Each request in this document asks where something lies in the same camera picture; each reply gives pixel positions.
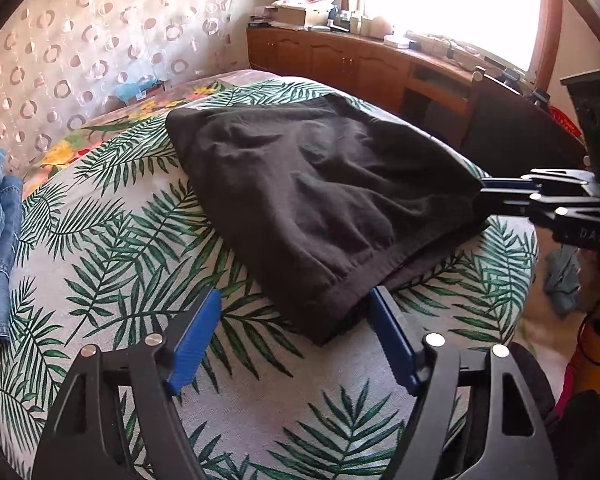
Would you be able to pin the blue jeans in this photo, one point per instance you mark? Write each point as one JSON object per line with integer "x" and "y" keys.
{"x": 0, "y": 240}

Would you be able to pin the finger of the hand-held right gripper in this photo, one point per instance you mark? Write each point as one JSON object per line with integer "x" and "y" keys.
{"x": 510, "y": 184}
{"x": 505, "y": 202}

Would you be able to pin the wooden cabinet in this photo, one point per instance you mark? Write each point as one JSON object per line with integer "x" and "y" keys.
{"x": 340, "y": 60}

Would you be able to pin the black pants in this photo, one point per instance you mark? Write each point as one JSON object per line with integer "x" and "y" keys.
{"x": 305, "y": 190}

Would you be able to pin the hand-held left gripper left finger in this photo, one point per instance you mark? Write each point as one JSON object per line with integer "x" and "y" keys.
{"x": 192, "y": 345}

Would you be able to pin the circle pattern curtain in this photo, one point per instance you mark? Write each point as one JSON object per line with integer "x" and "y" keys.
{"x": 80, "y": 35}

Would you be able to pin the red bag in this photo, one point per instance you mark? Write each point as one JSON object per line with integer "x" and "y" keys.
{"x": 565, "y": 121}

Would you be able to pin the dark chair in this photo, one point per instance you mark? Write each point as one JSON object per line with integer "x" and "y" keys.
{"x": 510, "y": 130}

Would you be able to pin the window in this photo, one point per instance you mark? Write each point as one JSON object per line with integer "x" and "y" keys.
{"x": 450, "y": 5}

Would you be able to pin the leaf print bedsheet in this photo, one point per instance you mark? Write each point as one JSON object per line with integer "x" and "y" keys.
{"x": 130, "y": 260}

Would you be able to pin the blue cloth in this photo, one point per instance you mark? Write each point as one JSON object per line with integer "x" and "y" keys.
{"x": 562, "y": 280}

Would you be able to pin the blue tissue pack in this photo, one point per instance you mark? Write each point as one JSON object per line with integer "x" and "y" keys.
{"x": 137, "y": 89}

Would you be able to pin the floral blanket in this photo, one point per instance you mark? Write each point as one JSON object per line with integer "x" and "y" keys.
{"x": 110, "y": 125}

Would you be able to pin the person's body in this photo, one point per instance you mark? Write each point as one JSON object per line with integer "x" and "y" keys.
{"x": 592, "y": 385}

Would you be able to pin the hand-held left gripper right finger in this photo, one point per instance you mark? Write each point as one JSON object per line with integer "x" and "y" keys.
{"x": 395, "y": 340}

